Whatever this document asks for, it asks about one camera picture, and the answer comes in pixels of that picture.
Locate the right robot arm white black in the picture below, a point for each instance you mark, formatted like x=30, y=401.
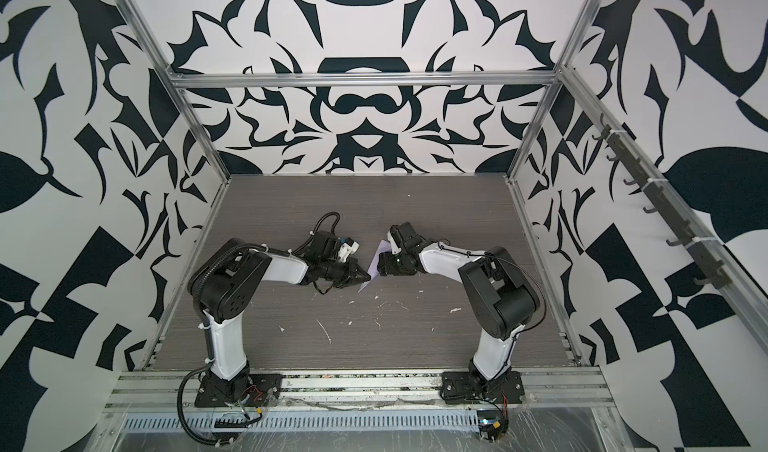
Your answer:
x=501, y=296

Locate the aluminium frame corner post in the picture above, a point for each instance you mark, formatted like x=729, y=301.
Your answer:
x=583, y=22
x=131, y=14

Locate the white slotted cable duct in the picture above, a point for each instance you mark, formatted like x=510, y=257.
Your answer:
x=340, y=421

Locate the aluminium horizontal back bar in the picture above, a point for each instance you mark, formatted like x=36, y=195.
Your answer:
x=372, y=79

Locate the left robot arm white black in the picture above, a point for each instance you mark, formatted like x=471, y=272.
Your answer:
x=223, y=287

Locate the hook rail on right wall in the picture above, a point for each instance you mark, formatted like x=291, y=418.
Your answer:
x=665, y=202

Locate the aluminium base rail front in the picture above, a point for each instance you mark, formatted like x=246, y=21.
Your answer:
x=363, y=390

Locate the aluminium frame corner post right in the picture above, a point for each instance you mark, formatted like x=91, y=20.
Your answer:
x=583, y=22

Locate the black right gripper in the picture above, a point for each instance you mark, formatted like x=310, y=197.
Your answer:
x=386, y=265

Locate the lilac square paper sheet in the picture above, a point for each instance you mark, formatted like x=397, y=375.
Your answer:
x=372, y=271

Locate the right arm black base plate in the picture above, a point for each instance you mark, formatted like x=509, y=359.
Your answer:
x=464, y=387

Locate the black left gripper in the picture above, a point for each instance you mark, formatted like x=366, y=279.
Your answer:
x=352, y=278

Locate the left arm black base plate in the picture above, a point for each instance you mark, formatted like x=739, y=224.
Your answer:
x=249, y=390

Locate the small green circuit board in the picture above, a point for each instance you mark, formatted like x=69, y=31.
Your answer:
x=492, y=425

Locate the aluminium frame corner post left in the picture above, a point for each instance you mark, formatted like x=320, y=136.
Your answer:
x=131, y=14

